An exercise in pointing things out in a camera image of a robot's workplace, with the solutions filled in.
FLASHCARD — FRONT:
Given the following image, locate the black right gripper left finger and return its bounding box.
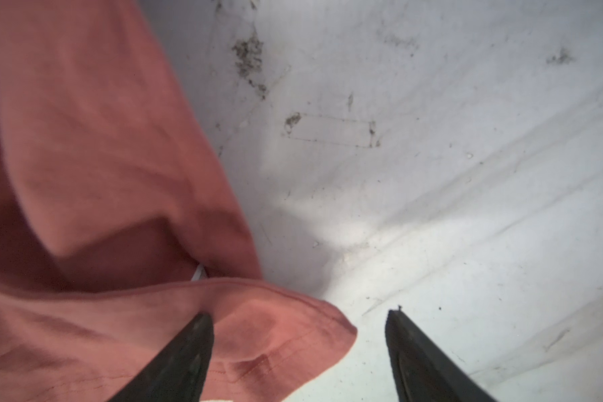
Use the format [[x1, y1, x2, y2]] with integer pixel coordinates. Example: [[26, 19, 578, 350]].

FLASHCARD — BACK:
[[110, 313, 214, 402]]

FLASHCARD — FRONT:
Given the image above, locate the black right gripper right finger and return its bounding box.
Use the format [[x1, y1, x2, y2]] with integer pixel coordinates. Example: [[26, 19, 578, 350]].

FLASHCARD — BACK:
[[385, 309, 495, 402]]

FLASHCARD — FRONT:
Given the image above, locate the dark red tank top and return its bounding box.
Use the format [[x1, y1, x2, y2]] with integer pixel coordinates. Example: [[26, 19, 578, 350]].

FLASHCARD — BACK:
[[0, 1, 357, 401]]

